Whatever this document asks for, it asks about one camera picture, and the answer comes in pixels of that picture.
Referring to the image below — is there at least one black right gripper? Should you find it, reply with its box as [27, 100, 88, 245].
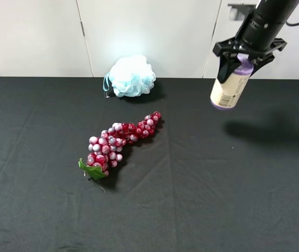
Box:
[212, 37, 287, 83]

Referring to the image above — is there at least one purple roll with paper label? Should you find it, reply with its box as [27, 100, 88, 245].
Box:
[210, 54, 254, 110]

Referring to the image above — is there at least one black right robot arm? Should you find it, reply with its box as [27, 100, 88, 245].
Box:
[213, 0, 299, 83]

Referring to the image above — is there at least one light blue bath loofah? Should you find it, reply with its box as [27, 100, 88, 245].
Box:
[102, 55, 156, 98]

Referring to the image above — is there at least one black tablecloth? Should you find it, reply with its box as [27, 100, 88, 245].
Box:
[0, 77, 299, 251]

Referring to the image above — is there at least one red artificial grape bunch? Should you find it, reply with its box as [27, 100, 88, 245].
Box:
[78, 111, 162, 180]

